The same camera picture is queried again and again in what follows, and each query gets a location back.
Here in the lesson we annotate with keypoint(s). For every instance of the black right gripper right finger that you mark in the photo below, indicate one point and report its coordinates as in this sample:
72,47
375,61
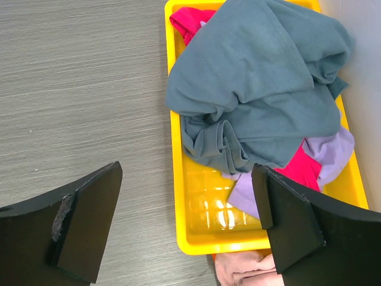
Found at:
316,239

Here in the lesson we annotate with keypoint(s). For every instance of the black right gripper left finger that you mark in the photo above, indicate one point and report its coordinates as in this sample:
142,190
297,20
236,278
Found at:
59,237

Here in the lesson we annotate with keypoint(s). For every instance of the grey-blue t shirt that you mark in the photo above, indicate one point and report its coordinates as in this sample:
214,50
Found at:
184,85

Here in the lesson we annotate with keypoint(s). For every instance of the orange folded t shirt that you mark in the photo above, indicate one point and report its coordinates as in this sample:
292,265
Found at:
264,252

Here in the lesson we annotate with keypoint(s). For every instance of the light pink folded t shirt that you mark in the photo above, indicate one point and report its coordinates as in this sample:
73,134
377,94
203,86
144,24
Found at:
246,268

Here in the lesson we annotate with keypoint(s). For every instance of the magenta pink t shirt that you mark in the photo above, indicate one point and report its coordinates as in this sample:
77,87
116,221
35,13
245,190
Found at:
302,168

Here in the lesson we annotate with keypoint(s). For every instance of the lavender purple t shirt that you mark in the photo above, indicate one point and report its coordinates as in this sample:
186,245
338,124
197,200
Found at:
327,158

